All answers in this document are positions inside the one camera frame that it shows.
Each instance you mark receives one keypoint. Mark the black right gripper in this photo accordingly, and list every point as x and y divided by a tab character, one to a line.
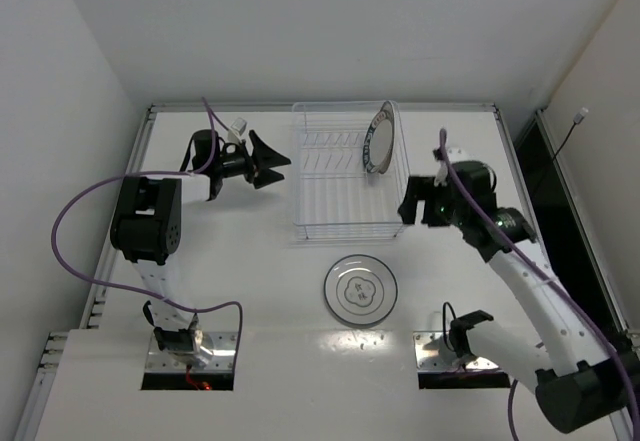
428	201

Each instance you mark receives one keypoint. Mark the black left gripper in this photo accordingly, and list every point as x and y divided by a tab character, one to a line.
251	162

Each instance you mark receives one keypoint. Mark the green rimmed white plate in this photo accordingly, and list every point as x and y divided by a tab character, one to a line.
379	140

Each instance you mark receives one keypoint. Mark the orange sunburst ceramic plate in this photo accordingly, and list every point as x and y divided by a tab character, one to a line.
395	136

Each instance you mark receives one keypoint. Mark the grey flower pattern plate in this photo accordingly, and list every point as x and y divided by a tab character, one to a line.
360	291

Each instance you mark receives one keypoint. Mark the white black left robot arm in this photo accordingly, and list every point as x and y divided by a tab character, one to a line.
146	229

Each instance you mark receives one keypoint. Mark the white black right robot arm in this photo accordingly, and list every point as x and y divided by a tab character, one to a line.
576	376

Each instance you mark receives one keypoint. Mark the white front cover board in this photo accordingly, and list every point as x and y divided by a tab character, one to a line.
289	385

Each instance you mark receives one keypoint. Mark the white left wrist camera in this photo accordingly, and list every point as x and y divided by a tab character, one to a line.
236	131

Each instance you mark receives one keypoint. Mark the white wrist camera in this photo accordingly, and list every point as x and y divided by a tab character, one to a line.
455	154
236	131

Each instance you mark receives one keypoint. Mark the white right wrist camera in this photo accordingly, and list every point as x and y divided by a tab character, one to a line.
455	154

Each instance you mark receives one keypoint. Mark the white wire dish rack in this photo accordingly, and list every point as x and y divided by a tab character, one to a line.
335	198

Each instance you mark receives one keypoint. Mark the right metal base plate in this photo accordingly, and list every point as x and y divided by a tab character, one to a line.
433	357

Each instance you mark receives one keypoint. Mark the metal base plate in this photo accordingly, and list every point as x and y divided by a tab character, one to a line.
215	355
433	357

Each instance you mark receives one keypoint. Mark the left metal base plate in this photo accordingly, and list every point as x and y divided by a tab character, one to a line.
215	355

